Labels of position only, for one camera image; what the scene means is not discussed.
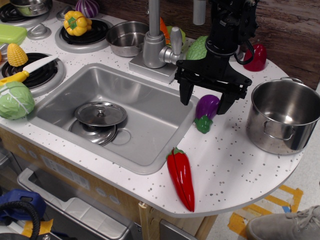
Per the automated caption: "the toy corn cob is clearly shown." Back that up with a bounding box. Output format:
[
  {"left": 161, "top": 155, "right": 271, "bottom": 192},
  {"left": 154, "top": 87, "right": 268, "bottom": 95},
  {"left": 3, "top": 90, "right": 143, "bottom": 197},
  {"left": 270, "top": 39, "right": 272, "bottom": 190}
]
[{"left": 7, "top": 43, "right": 29, "bottom": 67}]

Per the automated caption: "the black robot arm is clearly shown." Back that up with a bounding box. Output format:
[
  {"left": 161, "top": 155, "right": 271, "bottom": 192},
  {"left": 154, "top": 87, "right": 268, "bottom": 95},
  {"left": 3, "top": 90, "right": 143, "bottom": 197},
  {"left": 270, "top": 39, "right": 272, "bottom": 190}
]
[{"left": 175, "top": 0, "right": 258, "bottom": 115}]

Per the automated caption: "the grey oven door handle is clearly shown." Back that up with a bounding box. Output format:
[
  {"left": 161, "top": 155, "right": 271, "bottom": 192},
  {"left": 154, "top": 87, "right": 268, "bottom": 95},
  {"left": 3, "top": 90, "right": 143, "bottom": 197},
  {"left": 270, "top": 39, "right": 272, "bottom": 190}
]
[{"left": 17, "top": 168, "right": 135, "bottom": 240}]

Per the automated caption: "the yellow toy bell pepper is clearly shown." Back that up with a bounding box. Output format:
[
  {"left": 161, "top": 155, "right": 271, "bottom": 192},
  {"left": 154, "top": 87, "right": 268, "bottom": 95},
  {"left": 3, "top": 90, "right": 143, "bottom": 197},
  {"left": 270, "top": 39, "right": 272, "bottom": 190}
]
[{"left": 63, "top": 10, "right": 93, "bottom": 37}]

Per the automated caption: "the toy knife yellow handle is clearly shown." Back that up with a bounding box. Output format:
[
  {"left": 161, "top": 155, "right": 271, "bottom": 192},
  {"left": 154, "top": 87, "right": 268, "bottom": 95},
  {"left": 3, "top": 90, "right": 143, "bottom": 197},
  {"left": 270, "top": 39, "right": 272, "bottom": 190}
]
[{"left": 0, "top": 55, "right": 59, "bottom": 86}]

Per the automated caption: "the silver toy faucet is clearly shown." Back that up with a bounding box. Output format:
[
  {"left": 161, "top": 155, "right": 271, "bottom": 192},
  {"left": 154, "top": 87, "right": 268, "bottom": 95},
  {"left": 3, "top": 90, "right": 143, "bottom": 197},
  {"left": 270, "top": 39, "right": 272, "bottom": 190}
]
[{"left": 129, "top": 0, "right": 183, "bottom": 84}]

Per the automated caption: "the grey back stove knob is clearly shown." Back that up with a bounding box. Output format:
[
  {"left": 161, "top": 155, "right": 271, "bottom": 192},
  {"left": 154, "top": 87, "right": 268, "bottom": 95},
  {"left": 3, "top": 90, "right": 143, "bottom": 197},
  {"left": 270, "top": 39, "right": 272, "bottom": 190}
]
[{"left": 56, "top": 5, "right": 73, "bottom": 21}]

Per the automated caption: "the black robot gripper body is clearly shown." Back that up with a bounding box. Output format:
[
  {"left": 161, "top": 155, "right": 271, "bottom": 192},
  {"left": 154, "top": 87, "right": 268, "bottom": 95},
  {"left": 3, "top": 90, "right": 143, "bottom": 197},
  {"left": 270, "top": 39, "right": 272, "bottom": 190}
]
[{"left": 175, "top": 38, "right": 252, "bottom": 100}]

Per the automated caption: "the small steel pot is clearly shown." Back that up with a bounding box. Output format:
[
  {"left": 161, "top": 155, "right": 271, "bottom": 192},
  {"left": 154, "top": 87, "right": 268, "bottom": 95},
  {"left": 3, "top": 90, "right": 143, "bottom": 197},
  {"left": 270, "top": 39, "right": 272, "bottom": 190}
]
[{"left": 106, "top": 21, "right": 149, "bottom": 58}]

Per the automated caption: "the green toy bitter gourd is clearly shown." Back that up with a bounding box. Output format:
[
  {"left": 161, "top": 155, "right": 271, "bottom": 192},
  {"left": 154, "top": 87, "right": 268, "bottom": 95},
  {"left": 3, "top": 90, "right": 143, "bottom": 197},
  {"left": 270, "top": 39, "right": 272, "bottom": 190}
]
[{"left": 185, "top": 35, "right": 208, "bottom": 60}]

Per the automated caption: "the grey cylinder post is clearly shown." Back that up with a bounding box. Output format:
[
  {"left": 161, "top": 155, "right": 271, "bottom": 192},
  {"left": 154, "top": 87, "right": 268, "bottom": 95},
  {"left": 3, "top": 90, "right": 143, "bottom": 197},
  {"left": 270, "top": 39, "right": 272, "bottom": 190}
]
[{"left": 193, "top": 0, "right": 206, "bottom": 26}]

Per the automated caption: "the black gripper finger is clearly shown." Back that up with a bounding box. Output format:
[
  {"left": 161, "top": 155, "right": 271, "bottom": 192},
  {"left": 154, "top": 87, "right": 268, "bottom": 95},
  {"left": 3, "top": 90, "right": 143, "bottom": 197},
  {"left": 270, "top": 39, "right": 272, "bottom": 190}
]
[
  {"left": 178, "top": 78, "right": 194, "bottom": 106},
  {"left": 216, "top": 93, "right": 237, "bottom": 115}
]

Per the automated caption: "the grey stove knob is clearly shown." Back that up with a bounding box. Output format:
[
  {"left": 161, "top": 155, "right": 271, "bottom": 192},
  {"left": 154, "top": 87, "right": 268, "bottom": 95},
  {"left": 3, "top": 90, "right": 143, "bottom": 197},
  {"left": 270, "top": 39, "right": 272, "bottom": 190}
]
[
  {"left": 56, "top": 5, "right": 73, "bottom": 21},
  {"left": 27, "top": 23, "right": 52, "bottom": 41}
]

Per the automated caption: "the purple toy onion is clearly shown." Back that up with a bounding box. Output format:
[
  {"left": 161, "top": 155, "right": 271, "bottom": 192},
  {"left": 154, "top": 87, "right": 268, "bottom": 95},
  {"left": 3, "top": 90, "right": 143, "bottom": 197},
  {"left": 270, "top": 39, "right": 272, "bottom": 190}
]
[{"left": 75, "top": 0, "right": 100, "bottom": 18}]

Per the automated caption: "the blue clamp tool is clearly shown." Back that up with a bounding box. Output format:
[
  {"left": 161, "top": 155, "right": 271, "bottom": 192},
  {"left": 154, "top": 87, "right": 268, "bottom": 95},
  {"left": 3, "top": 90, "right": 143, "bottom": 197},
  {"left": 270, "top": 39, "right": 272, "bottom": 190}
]
[{"left": 0, "top": 189, "right": 47, "bottom": 221}]

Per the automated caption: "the orange toy carrot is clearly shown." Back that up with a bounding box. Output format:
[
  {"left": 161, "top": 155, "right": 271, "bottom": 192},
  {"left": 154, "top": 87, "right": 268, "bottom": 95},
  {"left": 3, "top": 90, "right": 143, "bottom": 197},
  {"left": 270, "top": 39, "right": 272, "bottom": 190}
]
[{"left": 160, "top": 17, "right": 170, "bottom": 40}]

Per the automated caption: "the steel pot lid with knob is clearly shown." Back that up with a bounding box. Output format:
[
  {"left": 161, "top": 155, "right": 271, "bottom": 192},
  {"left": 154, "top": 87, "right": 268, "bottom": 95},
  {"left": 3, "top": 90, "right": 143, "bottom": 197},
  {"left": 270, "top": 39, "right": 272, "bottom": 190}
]
[{"left": 74, "top": 101, "right": 127, "bottom": 127}]

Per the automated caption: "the black cable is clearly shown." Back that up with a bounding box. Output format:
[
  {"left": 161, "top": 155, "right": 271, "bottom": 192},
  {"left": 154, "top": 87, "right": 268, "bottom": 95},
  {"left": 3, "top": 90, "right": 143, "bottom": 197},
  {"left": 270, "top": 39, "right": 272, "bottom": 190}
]
[{"left": 0, "top": 201, "right": 41, "bottom": 240}]

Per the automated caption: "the steel pot on back burner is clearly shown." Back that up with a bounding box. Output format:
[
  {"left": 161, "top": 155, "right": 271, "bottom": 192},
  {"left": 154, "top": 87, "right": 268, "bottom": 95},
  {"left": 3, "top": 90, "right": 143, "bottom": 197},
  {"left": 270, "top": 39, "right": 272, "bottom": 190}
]
[{"left": 9, "top": 0, "right": 53, "bottom": 17}]

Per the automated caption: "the red toy bell pepper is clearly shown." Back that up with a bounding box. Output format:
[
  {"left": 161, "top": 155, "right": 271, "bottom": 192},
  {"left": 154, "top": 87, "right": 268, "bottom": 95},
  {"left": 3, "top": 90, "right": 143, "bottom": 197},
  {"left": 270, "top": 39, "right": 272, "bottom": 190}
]
[{"left": 243, "top": 43, "right": 267, "bottom": 72}]

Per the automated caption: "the grey suede shoe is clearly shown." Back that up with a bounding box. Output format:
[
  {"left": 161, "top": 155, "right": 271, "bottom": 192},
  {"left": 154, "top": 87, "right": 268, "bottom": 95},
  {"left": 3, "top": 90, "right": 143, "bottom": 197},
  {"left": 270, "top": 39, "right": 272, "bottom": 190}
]
[{"left": 245, "top": 205, "right": 320, "bottom": 240}]

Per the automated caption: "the red toy chili pepper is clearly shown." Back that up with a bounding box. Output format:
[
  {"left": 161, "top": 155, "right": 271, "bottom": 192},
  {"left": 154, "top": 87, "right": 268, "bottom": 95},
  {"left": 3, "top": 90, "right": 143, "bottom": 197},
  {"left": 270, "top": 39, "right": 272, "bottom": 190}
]
[{"left": 166, "top": 147, "right": 195, "bottom": 212}]

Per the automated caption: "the purple toy eggplant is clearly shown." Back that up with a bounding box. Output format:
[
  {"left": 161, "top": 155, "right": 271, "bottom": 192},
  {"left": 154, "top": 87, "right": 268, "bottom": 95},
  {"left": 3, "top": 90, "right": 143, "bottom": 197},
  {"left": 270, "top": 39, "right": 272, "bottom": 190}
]
[{"left": 194, "top": 94, "right": 220, "bottom": 134}]

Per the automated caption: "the large steel pot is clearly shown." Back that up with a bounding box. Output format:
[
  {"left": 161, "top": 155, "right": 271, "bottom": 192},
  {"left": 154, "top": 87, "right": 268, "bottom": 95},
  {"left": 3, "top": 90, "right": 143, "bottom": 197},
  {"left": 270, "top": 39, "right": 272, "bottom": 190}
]
[{"left": 246, "top": 77, "right": 320, "bottom": 155}]

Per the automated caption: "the light green plastic box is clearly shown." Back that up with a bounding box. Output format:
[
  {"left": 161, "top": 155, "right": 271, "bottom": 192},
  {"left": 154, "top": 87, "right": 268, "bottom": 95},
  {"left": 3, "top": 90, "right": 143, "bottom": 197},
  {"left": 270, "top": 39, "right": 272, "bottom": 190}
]
[{"left": 0, "top": 24, "right": 27, "bottom": 45}]

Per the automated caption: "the grey toy sink basin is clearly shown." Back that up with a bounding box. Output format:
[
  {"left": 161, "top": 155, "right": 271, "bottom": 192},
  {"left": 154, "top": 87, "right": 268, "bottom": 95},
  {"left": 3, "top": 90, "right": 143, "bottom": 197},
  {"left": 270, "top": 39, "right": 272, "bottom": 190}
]
[{"left": 27, "top": 63, "right": 198, "bottom": 175}]

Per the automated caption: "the green toy cabbage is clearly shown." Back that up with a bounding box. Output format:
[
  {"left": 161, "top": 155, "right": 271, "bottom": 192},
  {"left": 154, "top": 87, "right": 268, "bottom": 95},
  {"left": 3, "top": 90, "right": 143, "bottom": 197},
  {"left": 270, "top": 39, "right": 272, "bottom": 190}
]
[{"left": 0, "top": 81, "right": 35, "bottom": 120}]

